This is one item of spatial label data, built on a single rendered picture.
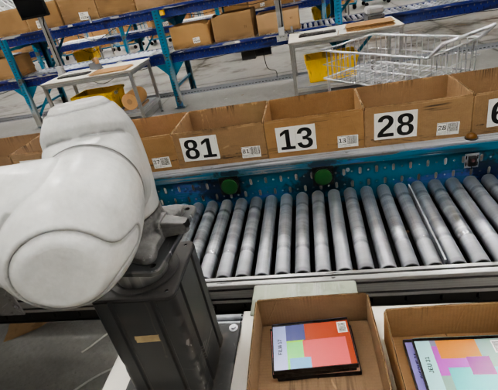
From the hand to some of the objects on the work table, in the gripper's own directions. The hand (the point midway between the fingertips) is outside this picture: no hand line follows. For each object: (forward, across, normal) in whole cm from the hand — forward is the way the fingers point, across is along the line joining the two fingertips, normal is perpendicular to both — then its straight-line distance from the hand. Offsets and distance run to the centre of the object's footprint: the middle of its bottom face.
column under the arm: (-3, -76, +20) cm, 79 cm away
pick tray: (-9, -110, +20) cm, 112 cm away
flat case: (0, -109, +17) cm, 110 cm away
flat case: (0, -109, +19) cm, 111 cm away
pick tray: (-14, -140, +20) cm, 142 cm away
